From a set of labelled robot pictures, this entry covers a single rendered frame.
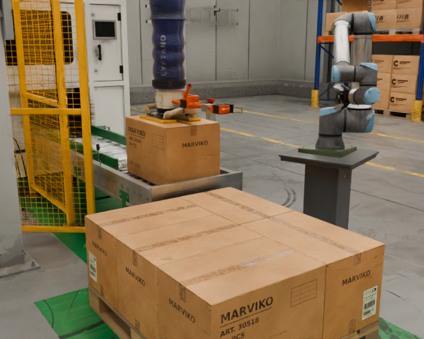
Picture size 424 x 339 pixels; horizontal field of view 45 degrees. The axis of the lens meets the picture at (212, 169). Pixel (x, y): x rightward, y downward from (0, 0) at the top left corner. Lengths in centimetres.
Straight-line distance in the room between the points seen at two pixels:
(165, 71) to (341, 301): 182
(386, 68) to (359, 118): 774
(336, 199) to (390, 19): 791
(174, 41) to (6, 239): 168
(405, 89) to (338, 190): 755
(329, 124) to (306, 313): 147
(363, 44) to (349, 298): 160
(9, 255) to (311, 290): 213
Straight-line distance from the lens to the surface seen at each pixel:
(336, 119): 336
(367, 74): 286
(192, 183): 322
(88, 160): 371
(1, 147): 345
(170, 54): 337
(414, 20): 1069
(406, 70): 1081
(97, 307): 296
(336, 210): 341
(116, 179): 354
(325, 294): 231
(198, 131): 326
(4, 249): 363
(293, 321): 222
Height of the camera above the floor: 145
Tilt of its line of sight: 14 degrees down
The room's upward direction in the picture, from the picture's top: straight up
